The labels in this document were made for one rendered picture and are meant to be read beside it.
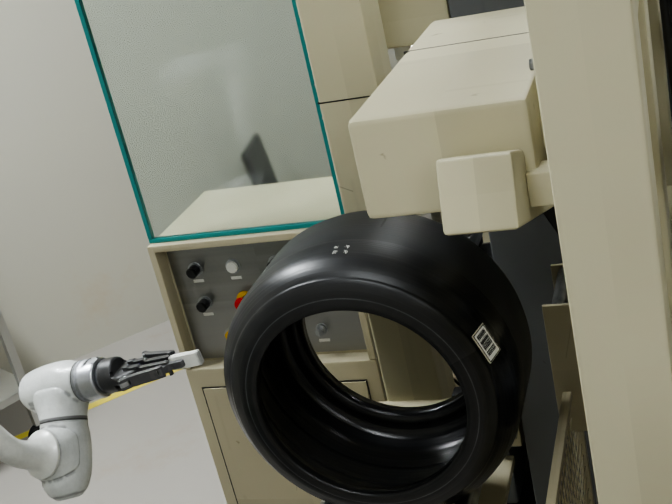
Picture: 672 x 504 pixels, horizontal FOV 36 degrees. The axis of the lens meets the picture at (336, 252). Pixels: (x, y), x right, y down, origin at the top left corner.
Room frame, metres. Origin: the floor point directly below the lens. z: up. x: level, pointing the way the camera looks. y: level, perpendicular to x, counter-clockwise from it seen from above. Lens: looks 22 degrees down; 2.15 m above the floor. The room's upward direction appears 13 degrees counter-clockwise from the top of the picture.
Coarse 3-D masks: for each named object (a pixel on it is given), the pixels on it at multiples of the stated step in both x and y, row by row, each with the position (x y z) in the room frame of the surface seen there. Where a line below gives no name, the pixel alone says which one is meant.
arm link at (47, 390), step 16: (48, 368) 2.03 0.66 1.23; (64, 368) 2.02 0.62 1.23; (32, 384) 2.02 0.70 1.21; (48, 384) 2.00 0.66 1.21; (64, 384) 1.99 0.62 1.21; (32, 400) 2.01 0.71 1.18; (48, 400) 1.98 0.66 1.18; (64, 400) 1.98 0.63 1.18; (80, 400) 1.99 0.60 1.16; (48, 416) 1.97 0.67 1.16; (64, 416) 1.96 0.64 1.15; (80, 416) 1.98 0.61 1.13
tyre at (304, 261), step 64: (320, 256) 1.73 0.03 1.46; (384, 256) 1.69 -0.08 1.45; (448, 256) 1.73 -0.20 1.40; (256, 320) 1.73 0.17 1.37; (448, 320) 1.61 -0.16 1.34; (512, 320) 1.71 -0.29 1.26; (256, 384) 1.74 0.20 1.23; (320, 384) 2.00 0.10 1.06; (512, 384) 1.61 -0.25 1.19; (256, 448) 1.77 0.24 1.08; (320, 448) 1.89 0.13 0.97; (384, 448) 1.92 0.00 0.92; (448, 448) 1.86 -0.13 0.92
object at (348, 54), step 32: (320, 0) 2.04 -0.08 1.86; (352, 0) 2.02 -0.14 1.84; (320, 32) 2.04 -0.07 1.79; (352, 32) 2.02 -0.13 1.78; (320, 64) 2.05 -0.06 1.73; (352, 64) 2.03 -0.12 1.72; (384, 64) 2.08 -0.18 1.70; (320, 96) 2.06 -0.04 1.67; (352, 96) 2.03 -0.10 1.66; (352, 160) 2.04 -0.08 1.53; (352, 192) 2.05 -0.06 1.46; (384, 320) 2.04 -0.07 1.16; (384, 352) 2.05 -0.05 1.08; (416, 352) 2.02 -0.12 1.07; (384, 384) 2.06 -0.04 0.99; (416, 384) 2.03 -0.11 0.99; (448, 384) 2.08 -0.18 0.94
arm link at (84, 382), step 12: (84, 360) 2.02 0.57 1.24; (96, 360) 2.01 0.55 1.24; (72, 372) 2.00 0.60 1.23; (84, 372) 1.98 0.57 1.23; (72, 384) 1.98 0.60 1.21; (84, 384) 1.97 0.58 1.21; (96, 384) 1.97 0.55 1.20; (84, 396) 1.98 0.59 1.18; (96, 396) 1.97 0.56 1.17; (108, 396) 1.99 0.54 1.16
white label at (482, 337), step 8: (480, 328) 1.61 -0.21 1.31; (472, 336) 1.59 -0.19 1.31; (480, 336) 1.60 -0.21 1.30; (488, 336) 1.61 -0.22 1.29; (480, 344) 1.59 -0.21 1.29; (488, 344) 1.60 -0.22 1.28; (496, 344) 1.61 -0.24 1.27; (488, 352) 1.59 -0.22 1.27; (496, 352) 1.60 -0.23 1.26; (488, 360) 1.58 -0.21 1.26
